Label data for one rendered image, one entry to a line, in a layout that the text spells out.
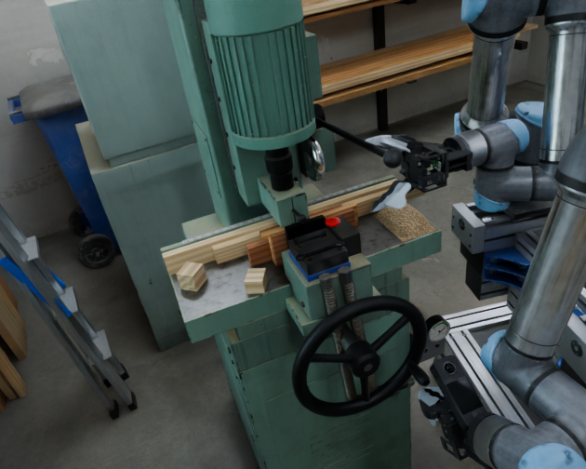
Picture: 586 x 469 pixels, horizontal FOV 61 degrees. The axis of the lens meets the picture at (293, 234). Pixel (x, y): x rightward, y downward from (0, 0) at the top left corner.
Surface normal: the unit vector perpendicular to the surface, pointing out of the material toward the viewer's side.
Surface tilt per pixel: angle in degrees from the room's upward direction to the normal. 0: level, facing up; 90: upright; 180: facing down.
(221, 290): 0
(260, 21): 90
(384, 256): 90
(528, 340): 76
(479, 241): 90
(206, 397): 0
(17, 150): 90
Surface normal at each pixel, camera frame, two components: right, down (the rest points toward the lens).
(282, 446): 0.37, 0.47
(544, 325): -0.33, 0.40
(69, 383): -0.14, -0.83
